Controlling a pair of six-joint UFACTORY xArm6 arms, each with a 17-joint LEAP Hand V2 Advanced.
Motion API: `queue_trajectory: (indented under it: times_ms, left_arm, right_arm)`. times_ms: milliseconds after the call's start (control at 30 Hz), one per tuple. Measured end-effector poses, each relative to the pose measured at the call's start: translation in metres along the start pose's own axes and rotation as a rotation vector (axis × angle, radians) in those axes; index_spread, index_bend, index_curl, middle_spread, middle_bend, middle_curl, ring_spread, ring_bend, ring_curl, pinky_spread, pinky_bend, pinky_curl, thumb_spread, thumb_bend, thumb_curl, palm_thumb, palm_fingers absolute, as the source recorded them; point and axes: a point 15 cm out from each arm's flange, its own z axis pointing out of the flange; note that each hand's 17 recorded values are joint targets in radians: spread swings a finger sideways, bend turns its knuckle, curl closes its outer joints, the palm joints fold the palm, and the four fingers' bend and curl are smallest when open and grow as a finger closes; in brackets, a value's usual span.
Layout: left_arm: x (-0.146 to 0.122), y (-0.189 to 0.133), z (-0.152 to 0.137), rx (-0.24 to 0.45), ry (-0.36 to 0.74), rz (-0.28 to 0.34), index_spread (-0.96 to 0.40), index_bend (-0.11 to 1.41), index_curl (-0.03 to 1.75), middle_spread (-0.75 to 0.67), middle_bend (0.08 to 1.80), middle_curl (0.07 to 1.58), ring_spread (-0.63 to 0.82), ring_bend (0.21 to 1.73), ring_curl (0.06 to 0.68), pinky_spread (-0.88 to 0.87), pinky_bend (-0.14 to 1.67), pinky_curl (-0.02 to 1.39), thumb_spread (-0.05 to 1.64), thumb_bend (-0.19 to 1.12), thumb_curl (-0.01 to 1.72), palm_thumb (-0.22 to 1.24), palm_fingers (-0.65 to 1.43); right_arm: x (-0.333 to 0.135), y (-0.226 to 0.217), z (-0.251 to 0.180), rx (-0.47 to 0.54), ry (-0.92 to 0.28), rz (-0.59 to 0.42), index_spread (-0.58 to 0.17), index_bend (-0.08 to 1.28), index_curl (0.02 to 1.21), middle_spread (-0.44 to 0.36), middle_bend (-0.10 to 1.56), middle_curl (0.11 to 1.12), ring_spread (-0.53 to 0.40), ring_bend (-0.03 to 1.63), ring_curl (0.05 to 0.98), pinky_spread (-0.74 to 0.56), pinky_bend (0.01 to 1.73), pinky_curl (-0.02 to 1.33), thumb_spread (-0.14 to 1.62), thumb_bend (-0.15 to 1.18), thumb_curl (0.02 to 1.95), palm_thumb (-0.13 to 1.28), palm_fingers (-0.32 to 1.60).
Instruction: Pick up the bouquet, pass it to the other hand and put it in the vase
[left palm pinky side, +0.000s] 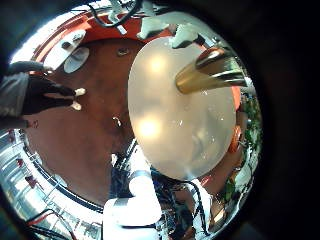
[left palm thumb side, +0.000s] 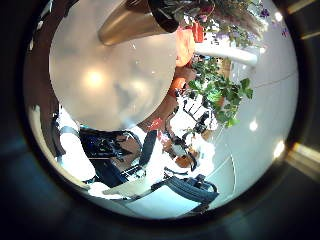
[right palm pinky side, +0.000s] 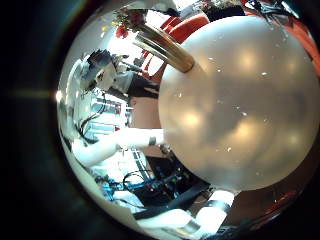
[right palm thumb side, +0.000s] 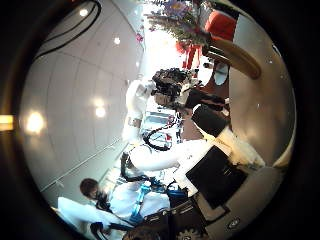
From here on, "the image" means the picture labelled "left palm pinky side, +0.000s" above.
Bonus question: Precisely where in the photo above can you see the red and black cable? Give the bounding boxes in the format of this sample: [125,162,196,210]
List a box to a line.
[25,208,79,240]

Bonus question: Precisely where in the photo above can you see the green flower bouquet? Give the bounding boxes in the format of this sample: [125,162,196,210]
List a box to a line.
[241,94,264,158]

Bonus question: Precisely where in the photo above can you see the shiny gold vase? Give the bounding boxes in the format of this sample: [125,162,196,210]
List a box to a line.
[175,46,248,95]

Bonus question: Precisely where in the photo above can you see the small metal floor fitting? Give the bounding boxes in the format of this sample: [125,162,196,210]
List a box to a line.
[115,47,131,57]

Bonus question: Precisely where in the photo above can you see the small metal hook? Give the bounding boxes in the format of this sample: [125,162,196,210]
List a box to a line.
[111,115,123,128]

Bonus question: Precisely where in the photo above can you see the white oval plate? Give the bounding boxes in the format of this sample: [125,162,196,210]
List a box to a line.
[63,46,91,74]

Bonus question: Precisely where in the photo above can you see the white flat bracket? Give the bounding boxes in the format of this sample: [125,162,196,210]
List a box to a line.
[43,29,88,70]

